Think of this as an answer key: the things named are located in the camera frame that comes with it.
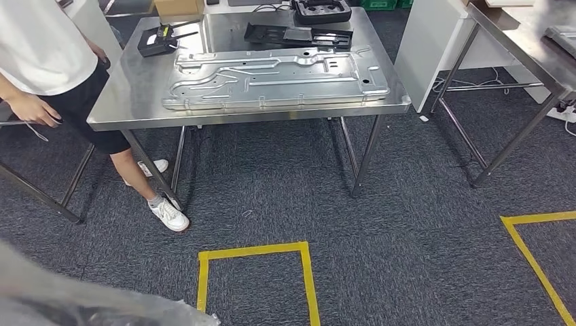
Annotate long black plastic part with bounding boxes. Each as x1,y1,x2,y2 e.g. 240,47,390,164
244,23,354,50

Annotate clear plastic bag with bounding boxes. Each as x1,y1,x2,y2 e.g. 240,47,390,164
0,240,221,326

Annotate stainless steel workbench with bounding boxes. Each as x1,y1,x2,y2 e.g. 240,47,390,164
86,6,412,210

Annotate stamped sheet metal panel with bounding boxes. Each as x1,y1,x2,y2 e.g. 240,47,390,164
162,46,391,111

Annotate black foam lined case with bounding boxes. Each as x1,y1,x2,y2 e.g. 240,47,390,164
291,0,353,26

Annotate white desk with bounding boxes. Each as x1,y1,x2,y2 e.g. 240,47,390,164
204,0,295,14

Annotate white side table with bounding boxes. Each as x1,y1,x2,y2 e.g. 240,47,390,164
394,0,550,113

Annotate black remote controller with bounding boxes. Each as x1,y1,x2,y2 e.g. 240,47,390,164
137,18,201,58

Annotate brown cardboard box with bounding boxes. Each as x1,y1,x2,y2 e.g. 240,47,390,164
154,0,206,18

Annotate stainless steel side table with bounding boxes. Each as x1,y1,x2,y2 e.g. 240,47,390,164
429,0,576,189

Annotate person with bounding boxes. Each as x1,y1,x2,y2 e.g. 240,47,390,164
0,0,191,233

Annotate white power strip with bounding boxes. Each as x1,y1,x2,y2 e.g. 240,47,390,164
546,105,576,124

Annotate black desk cable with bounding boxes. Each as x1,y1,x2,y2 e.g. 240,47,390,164
251,3,293,14

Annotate white floor cable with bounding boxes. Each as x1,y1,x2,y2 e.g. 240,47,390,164
431,67,510,96

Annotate steel table frame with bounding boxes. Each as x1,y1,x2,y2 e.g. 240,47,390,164
0,119,96,225

